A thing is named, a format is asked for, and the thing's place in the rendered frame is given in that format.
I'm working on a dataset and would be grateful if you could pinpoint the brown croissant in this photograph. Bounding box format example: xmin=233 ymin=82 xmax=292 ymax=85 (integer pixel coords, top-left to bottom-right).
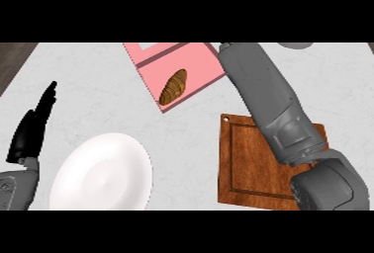
xmin=159 ymin=68 xmax=188 ymax=107

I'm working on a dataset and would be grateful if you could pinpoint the brown wooden cutting board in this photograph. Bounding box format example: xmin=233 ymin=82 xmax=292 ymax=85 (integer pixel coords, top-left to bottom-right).
xmin=216 ymin=113 xmax=330 ymax=211

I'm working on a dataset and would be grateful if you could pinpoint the white round plate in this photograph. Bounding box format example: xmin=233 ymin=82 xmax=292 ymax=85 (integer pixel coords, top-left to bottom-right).
xmin=49 ymin=131 xmax=154 ymax=211

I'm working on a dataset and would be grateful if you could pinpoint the grey rounded object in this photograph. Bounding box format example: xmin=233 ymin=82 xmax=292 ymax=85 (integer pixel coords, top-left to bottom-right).
xmin=278 ymin=42 xmax=315 ymax=50

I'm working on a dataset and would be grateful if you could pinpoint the pink box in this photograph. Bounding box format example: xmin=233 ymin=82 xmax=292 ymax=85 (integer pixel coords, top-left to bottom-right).
xmin=122 ymin=42 xmax=228 ymax=115

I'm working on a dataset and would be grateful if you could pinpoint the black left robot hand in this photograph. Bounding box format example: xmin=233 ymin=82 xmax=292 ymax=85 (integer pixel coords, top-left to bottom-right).
xmin=5 ymin=80 xmax=60 ymax=164

